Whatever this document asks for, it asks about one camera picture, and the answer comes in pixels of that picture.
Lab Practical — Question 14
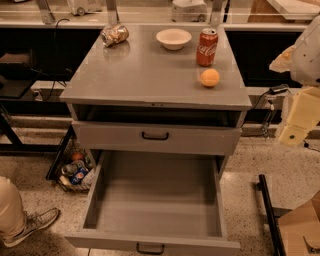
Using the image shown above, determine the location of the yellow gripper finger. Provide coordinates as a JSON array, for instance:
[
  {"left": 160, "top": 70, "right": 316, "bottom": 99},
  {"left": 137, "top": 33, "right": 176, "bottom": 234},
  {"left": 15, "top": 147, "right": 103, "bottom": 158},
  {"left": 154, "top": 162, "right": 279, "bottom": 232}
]
[
  {"left": 278, "top": 86, "right": 320, "bottom": 146},
  {"left": 269, "top": 45, "right": 295, "bottom": 73}
]

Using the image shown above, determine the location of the orange fruit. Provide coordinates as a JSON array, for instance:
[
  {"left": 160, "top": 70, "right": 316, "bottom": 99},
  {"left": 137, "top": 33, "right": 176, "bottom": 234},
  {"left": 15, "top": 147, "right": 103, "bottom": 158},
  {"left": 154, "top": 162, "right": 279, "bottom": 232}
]
[{"left": 200, "top": 69, "right": 220, "bottom": 87}]

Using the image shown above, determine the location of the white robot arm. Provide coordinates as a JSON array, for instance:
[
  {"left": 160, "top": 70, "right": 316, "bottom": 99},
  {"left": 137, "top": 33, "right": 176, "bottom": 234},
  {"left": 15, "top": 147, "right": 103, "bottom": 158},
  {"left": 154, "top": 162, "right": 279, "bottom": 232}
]
[{"left": 269, "top": 16, "right": 320, "bottom": 146}]

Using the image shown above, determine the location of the grey drawer cabinet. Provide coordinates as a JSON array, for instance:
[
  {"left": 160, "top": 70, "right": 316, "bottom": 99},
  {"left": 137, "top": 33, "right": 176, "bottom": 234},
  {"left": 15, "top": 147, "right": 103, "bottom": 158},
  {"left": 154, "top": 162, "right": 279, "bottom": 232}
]
[{"left": 59, "top": 22, "right": 253, "bottom": 164}]

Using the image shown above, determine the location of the open grey bottom drawer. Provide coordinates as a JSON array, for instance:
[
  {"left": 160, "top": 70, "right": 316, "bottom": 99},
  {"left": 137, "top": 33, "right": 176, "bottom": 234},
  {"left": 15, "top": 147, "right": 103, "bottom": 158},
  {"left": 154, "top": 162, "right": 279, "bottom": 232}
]
[{"left": 65, "top": 151, "right": 240, "bottom": 256}]

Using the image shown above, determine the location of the closed grey middle drawer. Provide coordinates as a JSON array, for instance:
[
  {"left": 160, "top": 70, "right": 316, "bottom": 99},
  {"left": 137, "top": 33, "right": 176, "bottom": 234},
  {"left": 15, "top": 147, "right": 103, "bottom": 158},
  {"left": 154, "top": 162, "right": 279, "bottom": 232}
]
[{"left": 72, "top": 121, "right": 241, "bottom": 155}]

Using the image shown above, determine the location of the red Coca-Cola can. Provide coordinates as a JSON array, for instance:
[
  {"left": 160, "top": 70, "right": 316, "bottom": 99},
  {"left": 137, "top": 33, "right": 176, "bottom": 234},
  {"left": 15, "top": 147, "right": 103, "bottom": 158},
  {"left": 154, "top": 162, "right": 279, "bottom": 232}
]
[{"left": 196, "top": 28, "right": 218, "bottom": 67}]

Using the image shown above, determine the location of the white bowl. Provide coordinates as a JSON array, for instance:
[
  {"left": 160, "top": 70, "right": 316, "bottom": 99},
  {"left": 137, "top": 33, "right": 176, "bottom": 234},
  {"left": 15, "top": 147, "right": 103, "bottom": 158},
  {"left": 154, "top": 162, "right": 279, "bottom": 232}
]
[{"left": 156, "top": 29, "right": 192, "bottom": 51}]

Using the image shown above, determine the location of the cardboard box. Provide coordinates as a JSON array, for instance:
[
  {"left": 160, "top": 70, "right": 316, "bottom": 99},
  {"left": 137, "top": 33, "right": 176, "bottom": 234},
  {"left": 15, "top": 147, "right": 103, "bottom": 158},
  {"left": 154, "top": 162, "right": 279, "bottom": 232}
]
[{"left": 278, "top": 191, "right": 320, "bottom": 256}]

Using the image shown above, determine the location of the crushed tan can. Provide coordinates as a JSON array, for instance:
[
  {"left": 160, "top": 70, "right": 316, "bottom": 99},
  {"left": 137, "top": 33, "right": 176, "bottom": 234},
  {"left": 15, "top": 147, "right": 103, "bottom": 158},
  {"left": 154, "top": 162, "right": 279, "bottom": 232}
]
[{"left": 100, "top": 24, "right": 129, "bottom": 47}]

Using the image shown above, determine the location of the beige trouser leg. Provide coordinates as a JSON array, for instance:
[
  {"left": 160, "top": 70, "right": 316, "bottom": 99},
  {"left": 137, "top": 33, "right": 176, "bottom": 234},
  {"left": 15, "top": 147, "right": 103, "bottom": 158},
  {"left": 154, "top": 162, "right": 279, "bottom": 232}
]
[{"left": 0, "top": 176, "right": 26, "bottom": 240}]

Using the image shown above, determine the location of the black power adapter with cable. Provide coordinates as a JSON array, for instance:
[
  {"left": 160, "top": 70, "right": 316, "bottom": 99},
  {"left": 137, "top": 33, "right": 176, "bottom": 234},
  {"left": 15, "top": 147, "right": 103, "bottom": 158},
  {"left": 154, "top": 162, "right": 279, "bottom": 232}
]
[{"left": 253, "top": 84, "right": 289, "bottom": 109}]

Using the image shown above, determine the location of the black metal frame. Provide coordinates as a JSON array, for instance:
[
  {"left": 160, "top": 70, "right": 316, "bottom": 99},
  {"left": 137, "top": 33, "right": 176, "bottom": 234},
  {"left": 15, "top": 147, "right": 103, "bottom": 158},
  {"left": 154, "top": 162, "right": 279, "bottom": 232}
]
[{"left": 258, "top": 174, "right": 286, "bottom": 256}]

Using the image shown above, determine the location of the wire basket of cans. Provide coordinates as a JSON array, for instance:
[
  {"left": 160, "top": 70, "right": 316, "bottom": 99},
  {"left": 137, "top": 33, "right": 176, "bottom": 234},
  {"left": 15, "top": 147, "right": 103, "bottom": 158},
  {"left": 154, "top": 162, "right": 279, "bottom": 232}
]
[{"left": 56, "top": 139, "right": 95, "bottom": 192}]

